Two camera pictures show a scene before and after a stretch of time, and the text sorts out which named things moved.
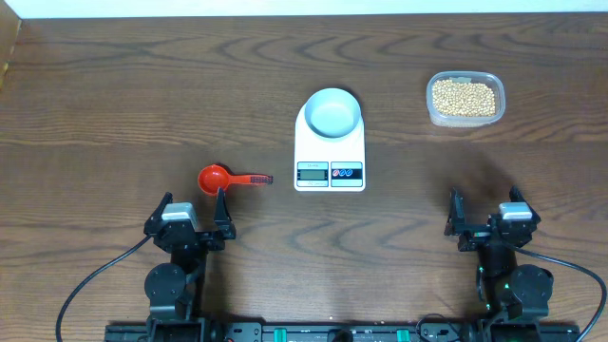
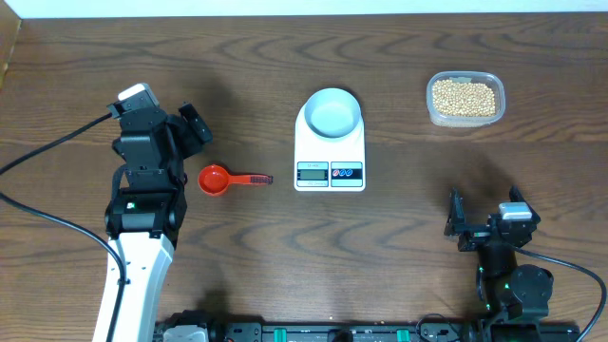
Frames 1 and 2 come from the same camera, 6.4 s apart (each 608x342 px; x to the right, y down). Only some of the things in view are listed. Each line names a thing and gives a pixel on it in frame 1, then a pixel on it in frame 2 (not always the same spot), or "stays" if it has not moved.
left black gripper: x=223 y=227 -> x=191 y=144
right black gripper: x=456 y=225 stays
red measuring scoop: x=214 y=177 stays
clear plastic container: x=465 y=99 stays
